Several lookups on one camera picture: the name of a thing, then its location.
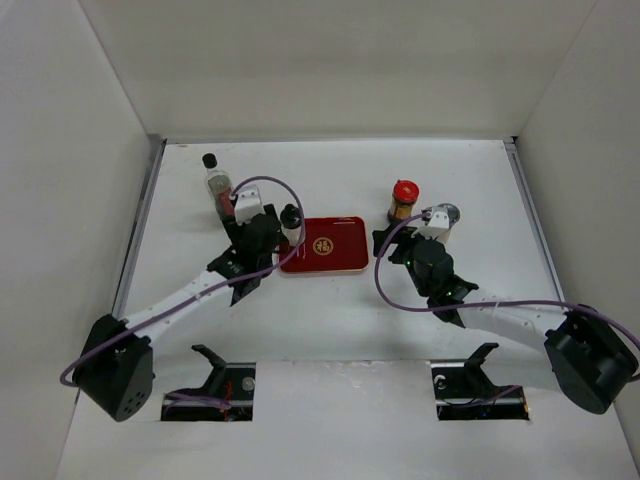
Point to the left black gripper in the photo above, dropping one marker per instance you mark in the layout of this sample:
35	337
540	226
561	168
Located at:
235	230

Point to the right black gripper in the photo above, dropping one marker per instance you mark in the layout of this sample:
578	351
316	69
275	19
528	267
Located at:
400	235

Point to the white bottle black cap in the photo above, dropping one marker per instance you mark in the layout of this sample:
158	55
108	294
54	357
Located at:
291	224

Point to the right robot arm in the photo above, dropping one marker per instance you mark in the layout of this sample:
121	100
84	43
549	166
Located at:
587	352

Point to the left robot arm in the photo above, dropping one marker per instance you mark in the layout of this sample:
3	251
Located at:
115	368

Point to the dark sauce glass bottle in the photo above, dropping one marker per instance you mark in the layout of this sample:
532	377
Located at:
219	186

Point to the red lid sauce jar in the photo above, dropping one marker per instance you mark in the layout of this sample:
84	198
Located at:
405	194

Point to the silver lid jar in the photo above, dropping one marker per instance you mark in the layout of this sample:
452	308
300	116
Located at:
451	211

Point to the red rectangular tray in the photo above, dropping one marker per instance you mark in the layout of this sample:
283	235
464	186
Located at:
332	245

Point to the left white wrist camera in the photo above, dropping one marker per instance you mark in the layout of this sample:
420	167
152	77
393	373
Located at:
248	204

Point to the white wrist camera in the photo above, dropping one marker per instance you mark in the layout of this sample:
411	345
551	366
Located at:
436	224
248	204

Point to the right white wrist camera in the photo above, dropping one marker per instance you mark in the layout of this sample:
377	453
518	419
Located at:
436	224

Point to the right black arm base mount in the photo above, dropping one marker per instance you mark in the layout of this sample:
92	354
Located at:
463	391

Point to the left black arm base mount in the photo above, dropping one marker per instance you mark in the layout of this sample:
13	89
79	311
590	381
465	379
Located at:
227	394

